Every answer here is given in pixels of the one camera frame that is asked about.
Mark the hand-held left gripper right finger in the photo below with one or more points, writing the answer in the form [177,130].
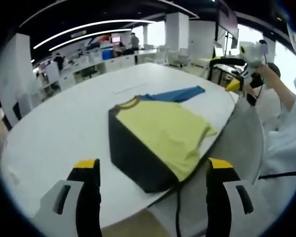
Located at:
[234,209]

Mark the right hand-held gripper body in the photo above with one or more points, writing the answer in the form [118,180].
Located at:
[254,54]

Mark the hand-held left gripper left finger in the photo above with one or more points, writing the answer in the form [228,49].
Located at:
[64,209]

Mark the yellow blue grey garment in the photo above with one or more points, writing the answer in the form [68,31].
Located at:
[162,128]

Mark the large dark display screen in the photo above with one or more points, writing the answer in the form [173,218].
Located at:
[227,17]

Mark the white building column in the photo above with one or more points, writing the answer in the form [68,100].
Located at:
[176,37]

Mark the grey mesh office chair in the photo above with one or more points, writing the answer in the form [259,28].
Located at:
[244,138]

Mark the white cabinet row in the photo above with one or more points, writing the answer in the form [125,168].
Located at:
[118,63]

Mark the blue storage bin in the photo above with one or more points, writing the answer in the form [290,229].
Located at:
[107,54]

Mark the long curved ceiling light strip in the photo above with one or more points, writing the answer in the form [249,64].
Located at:
[108,30]
[101,22]

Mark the black office chair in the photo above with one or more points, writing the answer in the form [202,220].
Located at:
[88,72]

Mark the white square pillar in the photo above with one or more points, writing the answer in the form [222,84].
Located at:
[12,74]

